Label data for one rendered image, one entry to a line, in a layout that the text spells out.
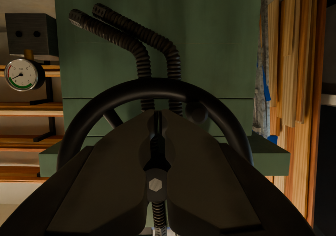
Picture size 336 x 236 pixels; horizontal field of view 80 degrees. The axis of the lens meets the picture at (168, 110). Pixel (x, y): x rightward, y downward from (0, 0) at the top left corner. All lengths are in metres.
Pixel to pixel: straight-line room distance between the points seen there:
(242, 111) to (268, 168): 0.15
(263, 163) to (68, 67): 0.50
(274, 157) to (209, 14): 0.36
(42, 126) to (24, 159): 0.64
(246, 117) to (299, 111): 1.37
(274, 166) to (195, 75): 0.29
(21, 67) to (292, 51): 1.74
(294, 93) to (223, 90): 1.41
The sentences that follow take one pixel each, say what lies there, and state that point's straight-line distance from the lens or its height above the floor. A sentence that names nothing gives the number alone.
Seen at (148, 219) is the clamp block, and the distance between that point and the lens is 0.45.
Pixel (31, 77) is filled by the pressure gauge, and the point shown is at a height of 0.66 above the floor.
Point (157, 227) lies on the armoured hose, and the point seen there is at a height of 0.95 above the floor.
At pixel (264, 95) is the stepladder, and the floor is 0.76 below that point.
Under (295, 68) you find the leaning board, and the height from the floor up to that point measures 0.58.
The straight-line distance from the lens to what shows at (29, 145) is 3.25.
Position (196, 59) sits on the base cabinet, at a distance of 0.47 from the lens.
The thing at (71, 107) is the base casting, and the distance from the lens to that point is 0.51.
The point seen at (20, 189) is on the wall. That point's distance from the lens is 4.26.
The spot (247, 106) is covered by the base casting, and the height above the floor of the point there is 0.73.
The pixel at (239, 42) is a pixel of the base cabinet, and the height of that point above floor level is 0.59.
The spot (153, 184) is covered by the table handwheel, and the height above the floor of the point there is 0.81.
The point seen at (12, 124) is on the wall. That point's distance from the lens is 3.95.
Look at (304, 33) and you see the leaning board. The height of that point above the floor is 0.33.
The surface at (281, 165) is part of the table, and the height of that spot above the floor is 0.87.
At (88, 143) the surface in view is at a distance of 0.51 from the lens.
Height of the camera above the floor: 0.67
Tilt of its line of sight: 8 degrees up
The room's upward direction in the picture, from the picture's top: 180 degrees counter-clockwise
